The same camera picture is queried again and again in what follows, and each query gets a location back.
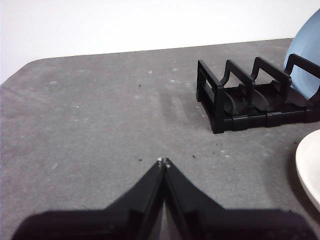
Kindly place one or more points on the cream yellow plate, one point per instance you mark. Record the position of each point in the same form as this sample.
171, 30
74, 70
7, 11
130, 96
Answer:
311, 162

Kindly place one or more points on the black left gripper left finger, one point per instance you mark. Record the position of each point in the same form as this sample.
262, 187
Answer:
120, 220

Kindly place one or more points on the black plate rack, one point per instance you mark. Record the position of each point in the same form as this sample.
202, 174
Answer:
220, 110

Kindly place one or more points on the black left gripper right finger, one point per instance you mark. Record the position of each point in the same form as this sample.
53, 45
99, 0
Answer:
212, 222

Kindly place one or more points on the blue plate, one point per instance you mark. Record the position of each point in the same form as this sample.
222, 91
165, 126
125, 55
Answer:
308, 42

